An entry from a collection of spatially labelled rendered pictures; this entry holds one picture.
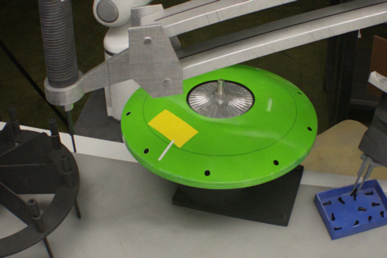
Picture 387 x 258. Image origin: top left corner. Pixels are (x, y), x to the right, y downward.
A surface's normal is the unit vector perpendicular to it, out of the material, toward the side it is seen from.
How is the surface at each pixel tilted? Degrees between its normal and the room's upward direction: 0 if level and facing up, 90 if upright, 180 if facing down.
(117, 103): 90
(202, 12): 18
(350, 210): 0
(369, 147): 62
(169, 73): 90
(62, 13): 90
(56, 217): 4
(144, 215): 0
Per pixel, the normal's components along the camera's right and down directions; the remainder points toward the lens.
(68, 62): 0.71, 0.42
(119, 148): -0.01, -0.79
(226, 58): 0.07, 0.60
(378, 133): -0.67, -0.07
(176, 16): -0.31, -0.74
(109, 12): -0.34, 0.60
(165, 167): -0.22, -0.51
